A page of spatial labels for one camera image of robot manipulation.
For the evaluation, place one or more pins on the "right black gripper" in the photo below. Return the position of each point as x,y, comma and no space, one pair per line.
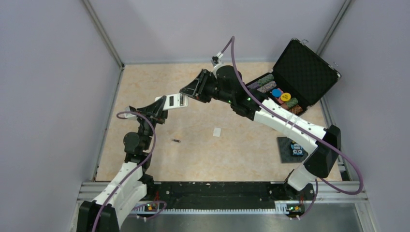
196,88

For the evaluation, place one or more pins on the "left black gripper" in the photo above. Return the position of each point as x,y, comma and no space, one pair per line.
155,110

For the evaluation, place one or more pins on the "white remote control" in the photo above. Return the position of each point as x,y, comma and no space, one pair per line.
170,102

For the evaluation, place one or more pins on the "white battery cover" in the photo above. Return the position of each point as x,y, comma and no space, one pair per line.
217,132

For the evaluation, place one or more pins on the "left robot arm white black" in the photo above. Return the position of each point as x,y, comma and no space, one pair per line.
107,211

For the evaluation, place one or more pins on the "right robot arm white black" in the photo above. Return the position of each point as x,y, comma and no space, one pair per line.
321,144

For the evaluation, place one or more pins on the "blue round chip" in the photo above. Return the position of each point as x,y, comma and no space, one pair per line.
277,92

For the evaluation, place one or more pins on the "yellow round chip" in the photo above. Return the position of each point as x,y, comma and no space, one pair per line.
285,97

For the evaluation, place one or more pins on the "black poker chip case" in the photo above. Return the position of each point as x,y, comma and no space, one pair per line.
300,72

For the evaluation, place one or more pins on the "blue owl toy figure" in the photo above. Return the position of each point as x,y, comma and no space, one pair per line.
297,149

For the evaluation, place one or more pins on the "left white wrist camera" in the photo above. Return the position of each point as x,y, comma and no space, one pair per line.
130,116

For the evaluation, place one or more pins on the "black mounting rail base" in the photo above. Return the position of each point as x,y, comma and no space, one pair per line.
226,195

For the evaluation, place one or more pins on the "black studded base plate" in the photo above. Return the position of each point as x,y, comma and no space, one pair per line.
285,151

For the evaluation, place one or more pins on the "aluminium frame rail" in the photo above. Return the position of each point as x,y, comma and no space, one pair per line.
323,194

